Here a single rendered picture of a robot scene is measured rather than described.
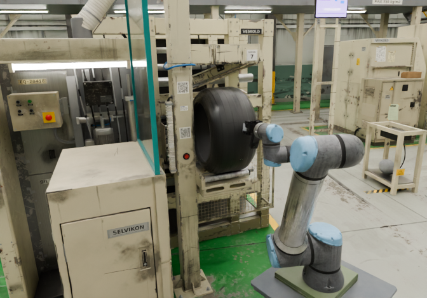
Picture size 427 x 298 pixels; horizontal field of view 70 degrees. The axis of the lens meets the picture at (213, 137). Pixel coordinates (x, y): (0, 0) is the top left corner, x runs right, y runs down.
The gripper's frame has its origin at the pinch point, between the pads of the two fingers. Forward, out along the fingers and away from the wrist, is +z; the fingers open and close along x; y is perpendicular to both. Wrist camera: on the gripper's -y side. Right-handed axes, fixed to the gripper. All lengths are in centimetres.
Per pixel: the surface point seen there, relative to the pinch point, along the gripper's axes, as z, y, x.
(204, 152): 52, -20, 10
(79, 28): 42, 69, 88
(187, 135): 22.5, -1.3, 30.5
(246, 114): 3.4, 9.7, -3.8
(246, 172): 18.6, -31.6, -8.4
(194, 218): 30, -62, 28
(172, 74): 18, 37, 38
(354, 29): 785, 236, -872
